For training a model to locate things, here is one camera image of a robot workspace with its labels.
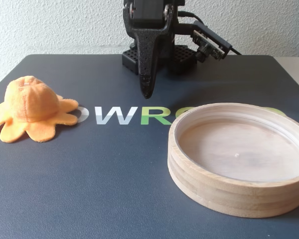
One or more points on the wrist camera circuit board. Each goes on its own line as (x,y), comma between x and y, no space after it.
(209,46)

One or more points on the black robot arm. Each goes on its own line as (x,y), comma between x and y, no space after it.
(178,3)

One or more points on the round wooden box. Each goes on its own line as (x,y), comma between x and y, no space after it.
(214,194)

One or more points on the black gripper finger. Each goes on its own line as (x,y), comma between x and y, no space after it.
(147,62)
(168,52)

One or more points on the dark mat with logo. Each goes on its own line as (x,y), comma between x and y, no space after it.
(89,174)

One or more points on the orange octopus plush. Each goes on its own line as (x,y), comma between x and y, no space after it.
(30,104)

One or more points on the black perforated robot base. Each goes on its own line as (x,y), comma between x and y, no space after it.
(184,59)

